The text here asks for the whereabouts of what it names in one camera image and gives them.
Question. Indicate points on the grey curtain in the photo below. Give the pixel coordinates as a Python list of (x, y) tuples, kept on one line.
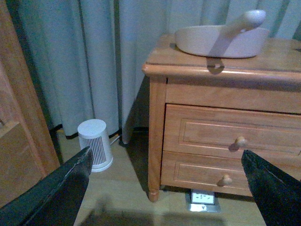
[(85, 57)]

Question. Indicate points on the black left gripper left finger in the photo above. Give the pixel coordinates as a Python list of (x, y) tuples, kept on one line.
[(56, 199)]

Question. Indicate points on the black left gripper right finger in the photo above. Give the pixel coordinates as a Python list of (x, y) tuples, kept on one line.
[(276, 193)]

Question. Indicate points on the floor power socket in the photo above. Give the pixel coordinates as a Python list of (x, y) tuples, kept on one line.
[(202, 201)]

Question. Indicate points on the wooden drawer knob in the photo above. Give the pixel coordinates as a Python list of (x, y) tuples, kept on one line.
[(240, 141), (226, 180)]

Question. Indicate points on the wooden cabinet on left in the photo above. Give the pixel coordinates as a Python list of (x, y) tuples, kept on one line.
[(27, 153)]

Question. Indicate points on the lower wooden drawer knob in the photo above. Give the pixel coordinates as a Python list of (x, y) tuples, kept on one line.
[(226, 180)]

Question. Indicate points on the beige plastic dustpan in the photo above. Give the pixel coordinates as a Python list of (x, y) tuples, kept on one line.
[(212, 41)]

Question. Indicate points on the wooden nightstand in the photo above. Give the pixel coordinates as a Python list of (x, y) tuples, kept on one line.
[(200, 105)]

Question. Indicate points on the upper wooden drawer knob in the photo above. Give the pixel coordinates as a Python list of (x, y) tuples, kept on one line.
[(240, 141)]

